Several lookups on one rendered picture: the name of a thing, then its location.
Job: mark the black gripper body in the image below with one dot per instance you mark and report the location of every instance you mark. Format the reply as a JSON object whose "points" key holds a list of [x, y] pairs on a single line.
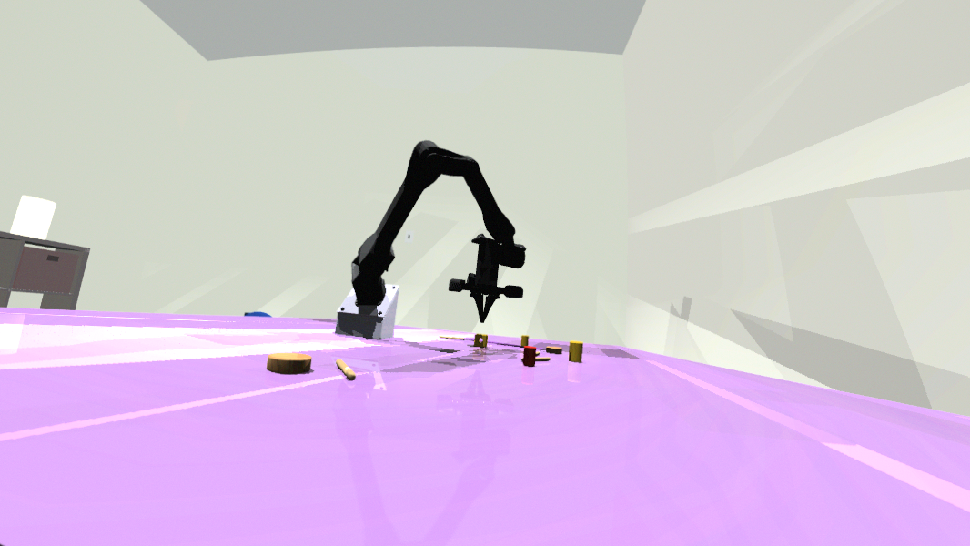
{"points": [[486, 276]]}

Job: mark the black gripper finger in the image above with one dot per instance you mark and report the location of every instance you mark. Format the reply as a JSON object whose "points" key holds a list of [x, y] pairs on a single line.
{"points": [[489, 302], [479, 302]]}

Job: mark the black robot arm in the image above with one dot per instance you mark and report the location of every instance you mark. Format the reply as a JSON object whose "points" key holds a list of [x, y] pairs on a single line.
{"points": [[426, 164]]}

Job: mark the red cylinder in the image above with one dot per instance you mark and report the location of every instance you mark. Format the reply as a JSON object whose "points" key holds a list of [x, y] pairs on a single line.
{"points": [[529, 356]]}

